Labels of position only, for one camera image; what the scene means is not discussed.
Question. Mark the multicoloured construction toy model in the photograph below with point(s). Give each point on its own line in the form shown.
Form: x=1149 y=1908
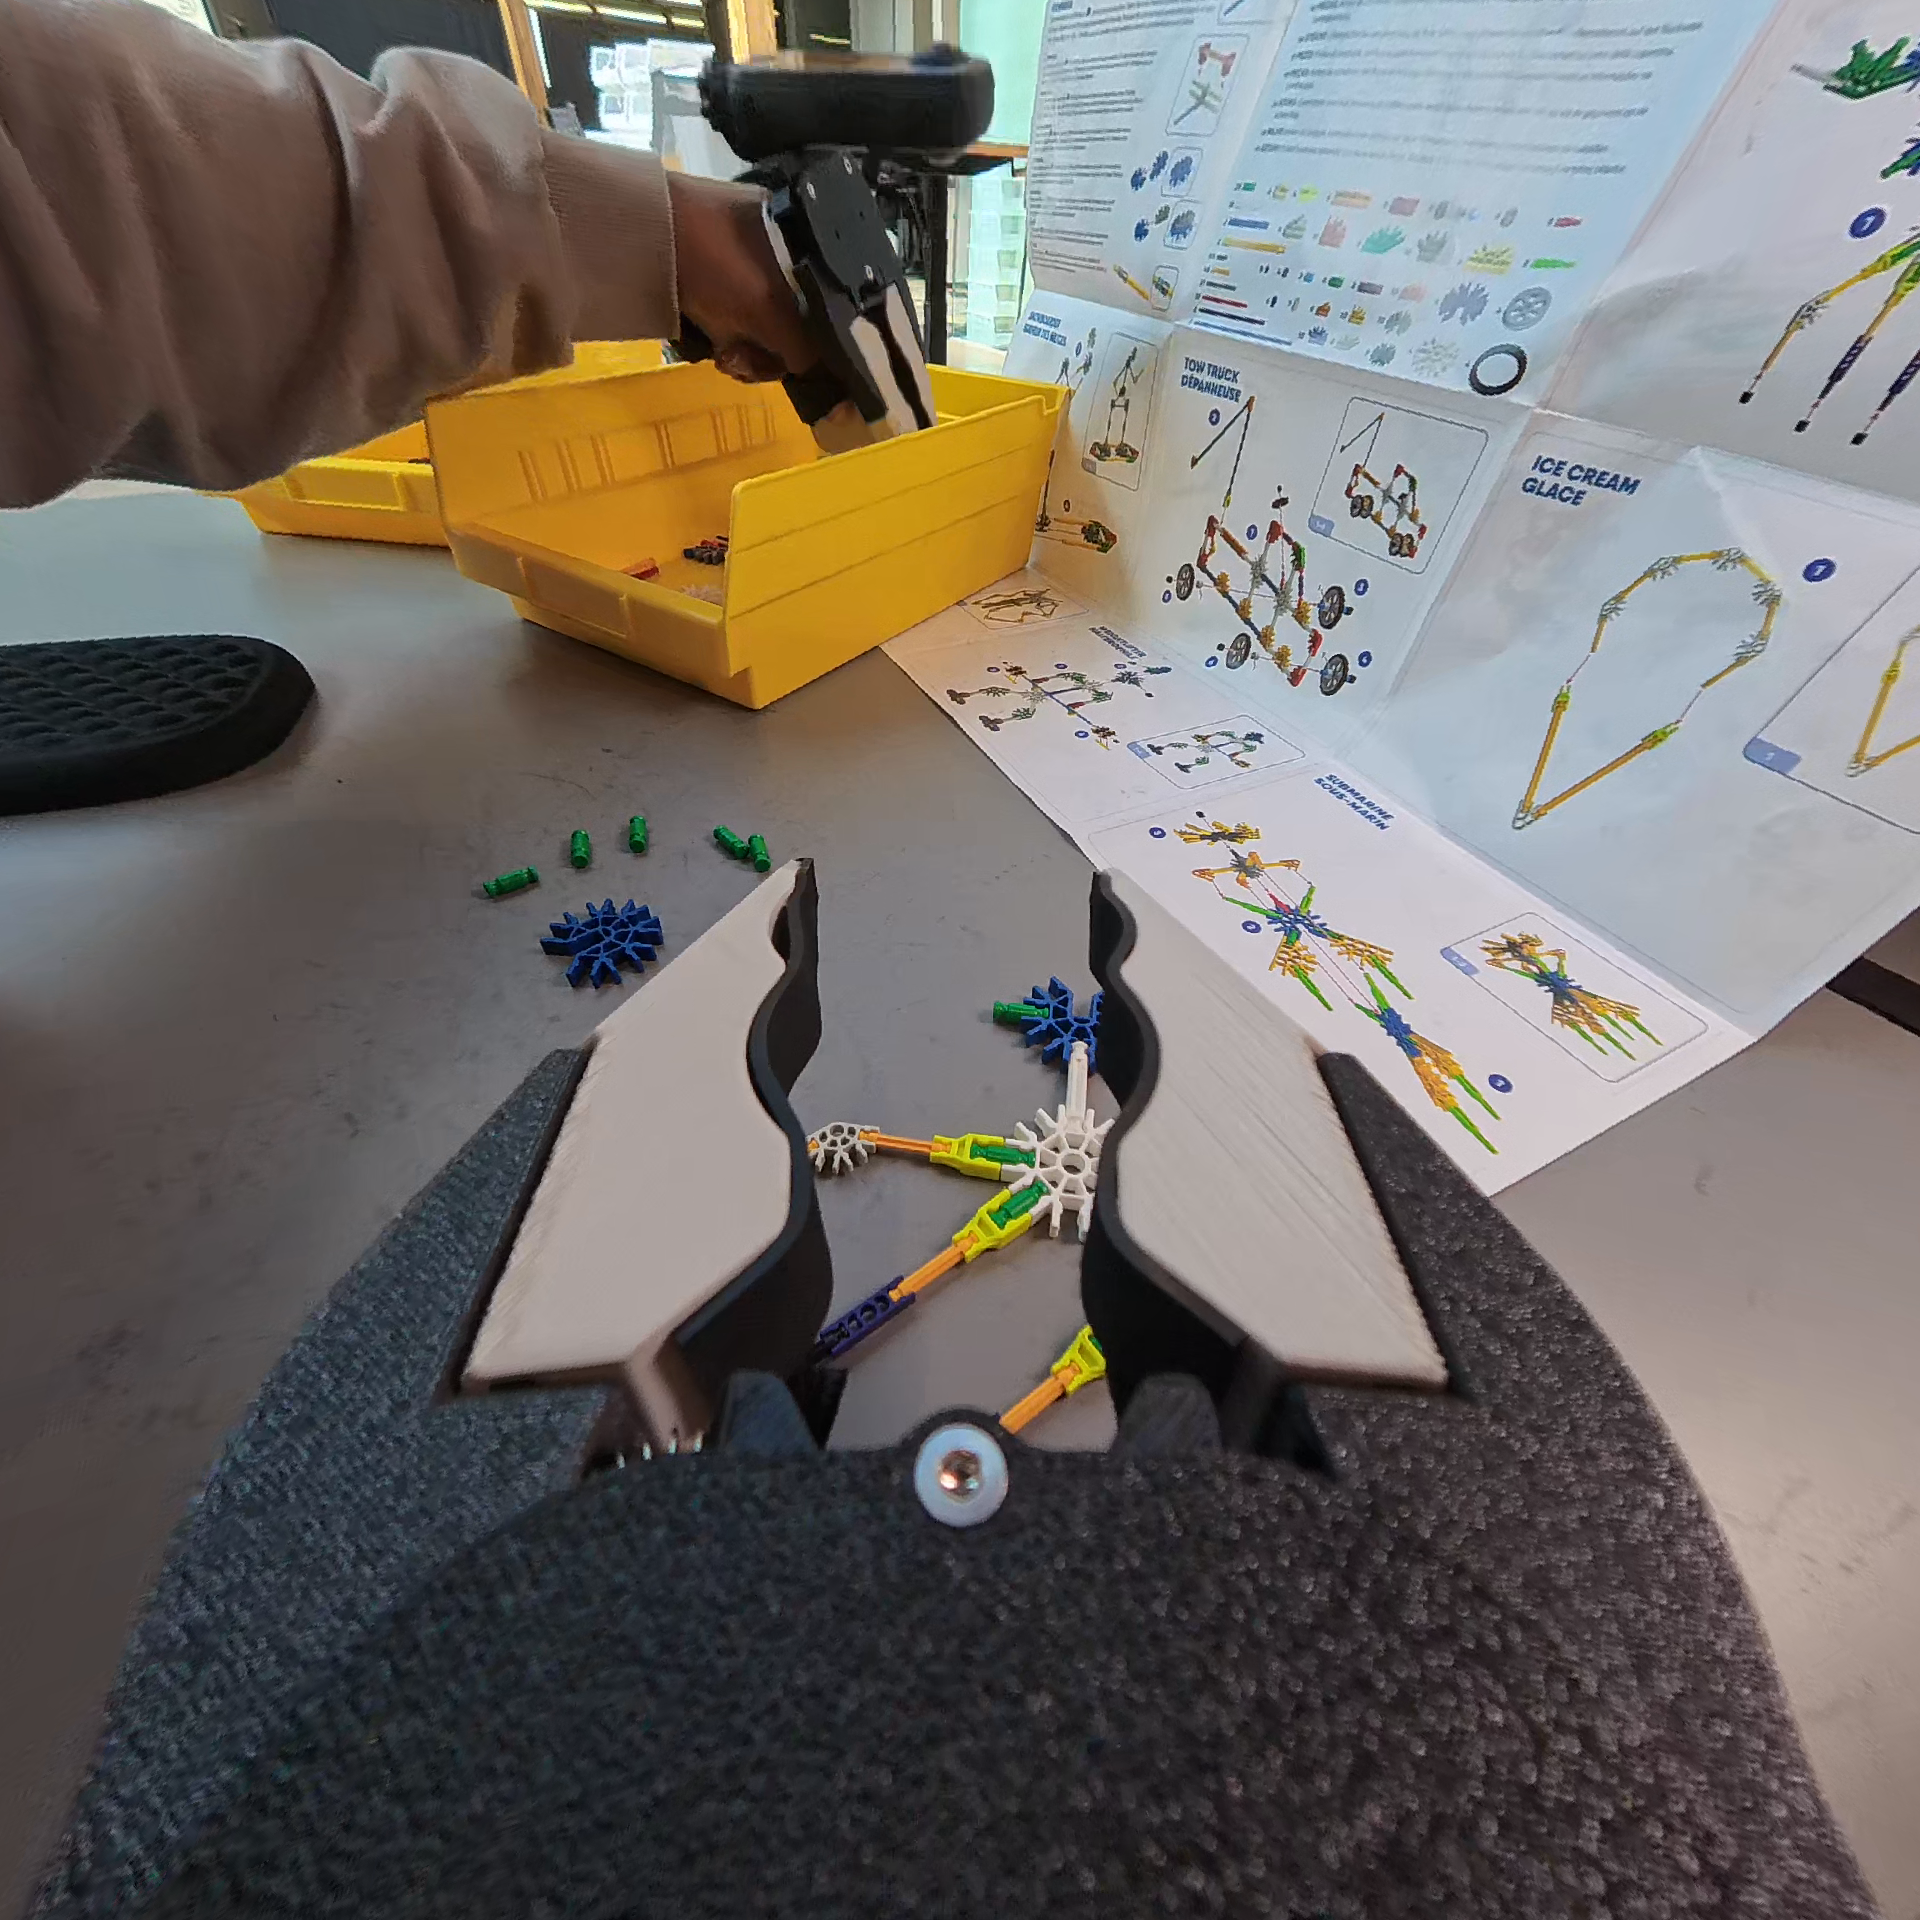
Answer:
x=1067 y=1150

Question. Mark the white instruction sheet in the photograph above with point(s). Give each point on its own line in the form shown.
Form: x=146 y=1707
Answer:
x=1577 y=673

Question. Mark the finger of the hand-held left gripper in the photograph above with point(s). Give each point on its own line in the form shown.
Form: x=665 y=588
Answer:
x=862 y=368
x=903 y=357

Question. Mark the grey desk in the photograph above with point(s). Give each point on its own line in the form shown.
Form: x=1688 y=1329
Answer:
x=299 y=1126

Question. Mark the blue snowflake connector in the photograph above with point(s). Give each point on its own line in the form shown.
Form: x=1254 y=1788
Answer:
x=1066 y=1012
x=601 y=942

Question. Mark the pile of toy pieces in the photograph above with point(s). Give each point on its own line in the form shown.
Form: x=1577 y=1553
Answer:
x=697 y=555

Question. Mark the yellow plastic bin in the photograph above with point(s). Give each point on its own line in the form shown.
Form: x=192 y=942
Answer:
x=868 y=524
x=345 y=491

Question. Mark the wooden table with black legs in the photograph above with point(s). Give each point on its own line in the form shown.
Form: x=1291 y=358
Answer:
x=938 y=272

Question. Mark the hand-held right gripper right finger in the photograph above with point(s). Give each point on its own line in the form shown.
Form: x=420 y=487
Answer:
x=1262 y=1199

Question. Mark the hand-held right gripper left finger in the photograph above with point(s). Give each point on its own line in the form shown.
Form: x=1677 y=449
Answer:
x=663 y=1199

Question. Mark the person's left hand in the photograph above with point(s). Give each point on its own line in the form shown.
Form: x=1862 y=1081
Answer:
x=733 y=287

